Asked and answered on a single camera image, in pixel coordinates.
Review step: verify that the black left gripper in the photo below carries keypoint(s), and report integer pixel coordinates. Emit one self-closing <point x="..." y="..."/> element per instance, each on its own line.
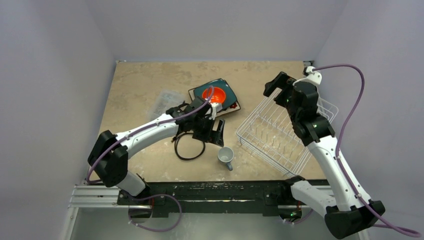
<point x="211" y="135"/>

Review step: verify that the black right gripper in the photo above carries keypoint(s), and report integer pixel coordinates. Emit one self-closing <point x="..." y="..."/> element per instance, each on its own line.
<point x="282" y="87"/>

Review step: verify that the grey mug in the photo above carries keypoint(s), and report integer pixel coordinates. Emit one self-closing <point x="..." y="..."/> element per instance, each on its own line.
<point x="225" y="156"/>

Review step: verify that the floral square plate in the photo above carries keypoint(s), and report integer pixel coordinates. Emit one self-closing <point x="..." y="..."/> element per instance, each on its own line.
<point x="233" y="108"/>

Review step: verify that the orange bowl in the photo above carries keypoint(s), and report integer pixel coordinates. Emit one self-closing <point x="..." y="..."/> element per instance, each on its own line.
<point x="215" y="95"/>

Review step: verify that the teal square plate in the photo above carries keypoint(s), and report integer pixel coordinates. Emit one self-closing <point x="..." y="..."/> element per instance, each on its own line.
<point x="230" y="97"/>

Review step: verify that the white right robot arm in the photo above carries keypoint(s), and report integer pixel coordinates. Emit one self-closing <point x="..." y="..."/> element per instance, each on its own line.
<point x="350" y="209"/>

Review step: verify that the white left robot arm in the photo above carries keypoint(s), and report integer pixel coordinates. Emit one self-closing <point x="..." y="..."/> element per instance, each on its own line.
<point x="111" y="152"/>

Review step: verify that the clear plastic box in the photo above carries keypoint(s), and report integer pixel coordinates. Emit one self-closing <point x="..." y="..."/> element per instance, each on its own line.
<point x="165" y="100"/>

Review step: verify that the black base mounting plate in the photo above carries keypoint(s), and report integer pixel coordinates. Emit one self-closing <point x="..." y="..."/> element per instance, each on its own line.
<point x="270" y="198"/>

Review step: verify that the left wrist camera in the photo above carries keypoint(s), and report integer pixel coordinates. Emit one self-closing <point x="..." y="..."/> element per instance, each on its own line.
<point x="215" y="108"/>

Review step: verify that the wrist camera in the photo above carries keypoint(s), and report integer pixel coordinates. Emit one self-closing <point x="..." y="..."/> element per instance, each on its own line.
<point x="215" y="108"/>
<point x="311" y="75"/>

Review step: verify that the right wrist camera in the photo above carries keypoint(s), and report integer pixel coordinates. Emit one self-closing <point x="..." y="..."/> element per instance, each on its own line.
<point x="311" y="75"/>

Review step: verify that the white wire dish rack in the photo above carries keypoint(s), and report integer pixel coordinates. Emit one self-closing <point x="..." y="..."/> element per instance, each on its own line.
<point x="268" y="140"/>

